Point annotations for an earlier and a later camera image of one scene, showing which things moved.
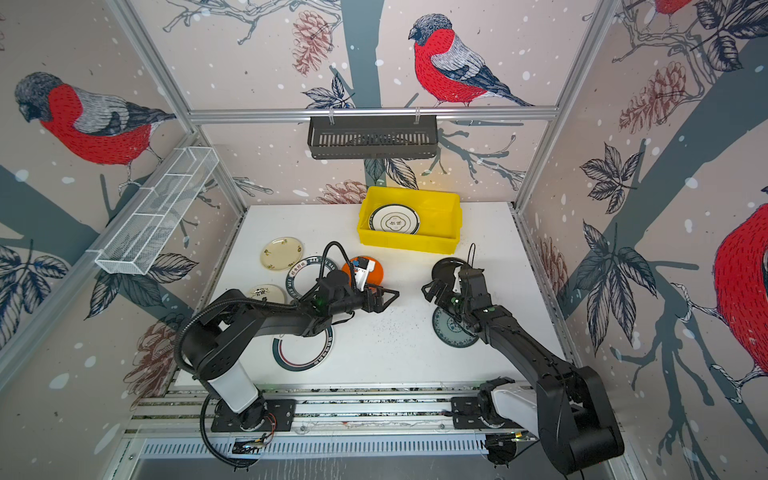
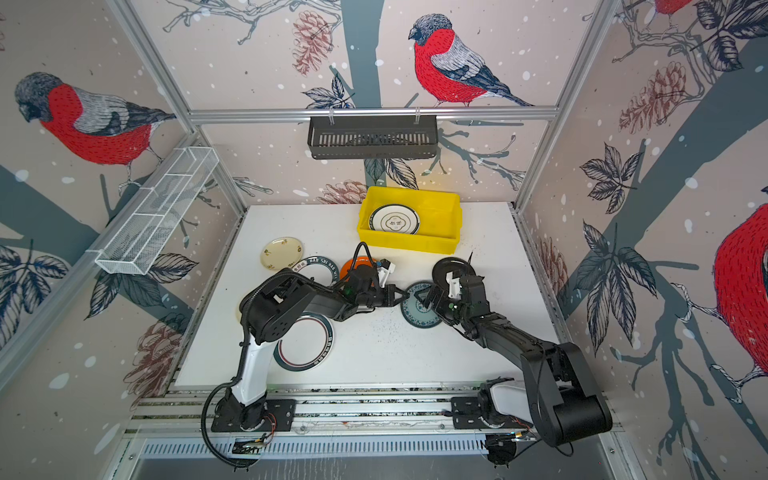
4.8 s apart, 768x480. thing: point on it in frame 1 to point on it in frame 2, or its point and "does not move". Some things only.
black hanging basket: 373,137 does not move
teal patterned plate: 451,331 to 414,312
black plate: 444,271 does not move
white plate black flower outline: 394,218 does not move
